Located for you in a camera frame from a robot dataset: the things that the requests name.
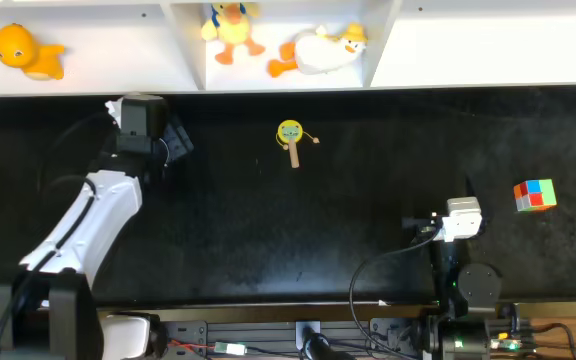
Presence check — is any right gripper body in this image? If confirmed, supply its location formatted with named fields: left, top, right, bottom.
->
left=401, top=215, right=443, bottom=240

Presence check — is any many-coloured puzzle cube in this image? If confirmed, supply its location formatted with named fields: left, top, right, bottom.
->
left=512, top=178, right=558, bottom=213

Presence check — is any yellow rattle drum toy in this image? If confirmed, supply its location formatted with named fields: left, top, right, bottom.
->
left=275, top=118, right=321, bottom=170

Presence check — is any orange toy figure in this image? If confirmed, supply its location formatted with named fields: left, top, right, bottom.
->
left=0, top=22, right=66, bottom=82

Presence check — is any white plush duck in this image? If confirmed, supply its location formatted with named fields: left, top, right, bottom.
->
left=266, top=22, right=369, bottom=79

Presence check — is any yellow plush duck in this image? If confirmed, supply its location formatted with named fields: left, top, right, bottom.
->
left=200, top=2, right=267, bottom=66

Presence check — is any white shelf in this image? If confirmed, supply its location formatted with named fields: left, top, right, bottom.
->
left=0, top=0, right=576, bottom=98

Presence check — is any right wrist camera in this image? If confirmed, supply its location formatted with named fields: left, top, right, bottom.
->
left=440, top=196, right=483, bottom=243

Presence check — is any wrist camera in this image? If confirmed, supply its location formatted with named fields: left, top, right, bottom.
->
left=440, top=196, right=483, bottom=243
left=105, top=97, right=124, bottom=129

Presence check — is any mounting rail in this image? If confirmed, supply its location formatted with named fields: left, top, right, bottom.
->
left=160, top=302, right=576, bottom=360

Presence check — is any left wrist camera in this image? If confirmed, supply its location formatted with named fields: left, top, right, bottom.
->
left=105, top=97, right=124, bottom=129

